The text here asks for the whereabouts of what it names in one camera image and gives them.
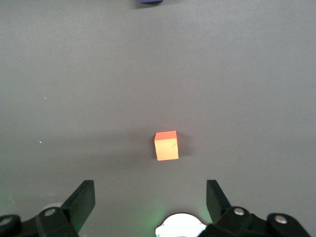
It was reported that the orange block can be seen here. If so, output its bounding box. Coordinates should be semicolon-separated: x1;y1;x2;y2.
154;130;179;161

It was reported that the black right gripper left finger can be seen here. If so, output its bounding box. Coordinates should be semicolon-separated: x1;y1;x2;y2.
0;180;96;237

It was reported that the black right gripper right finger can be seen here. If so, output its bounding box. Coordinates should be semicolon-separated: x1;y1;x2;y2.
198;179;312;237

